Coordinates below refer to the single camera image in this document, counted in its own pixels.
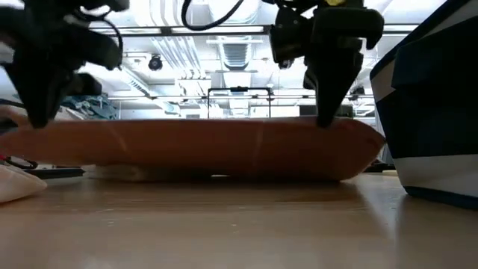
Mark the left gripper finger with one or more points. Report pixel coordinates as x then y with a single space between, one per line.
48 89
26 89

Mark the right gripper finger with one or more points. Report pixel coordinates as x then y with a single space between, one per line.
343 78
321 82

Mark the terracotta pink plaid towel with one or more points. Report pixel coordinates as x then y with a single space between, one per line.
205 149

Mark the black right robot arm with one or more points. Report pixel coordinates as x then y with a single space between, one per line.
298 3

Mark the yellow plaid towel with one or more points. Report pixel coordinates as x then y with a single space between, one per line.
18 185

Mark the black monitor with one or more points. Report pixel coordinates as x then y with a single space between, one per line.
308 111

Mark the navy blue fabric bin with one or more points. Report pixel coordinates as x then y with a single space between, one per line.
437 112

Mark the wooden workbench grey steel frame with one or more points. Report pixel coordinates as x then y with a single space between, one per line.
9 114

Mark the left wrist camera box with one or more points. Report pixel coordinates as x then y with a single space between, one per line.
86 84

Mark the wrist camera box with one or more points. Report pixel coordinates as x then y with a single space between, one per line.
86 84
347 28

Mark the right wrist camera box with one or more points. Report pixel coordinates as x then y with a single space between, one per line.
347 28

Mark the black tubular stand frame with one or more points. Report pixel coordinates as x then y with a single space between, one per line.
239 89

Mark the black aluminium table frame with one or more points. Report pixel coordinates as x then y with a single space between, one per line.
56 173

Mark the black dome camera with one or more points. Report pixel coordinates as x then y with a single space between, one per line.
155 63

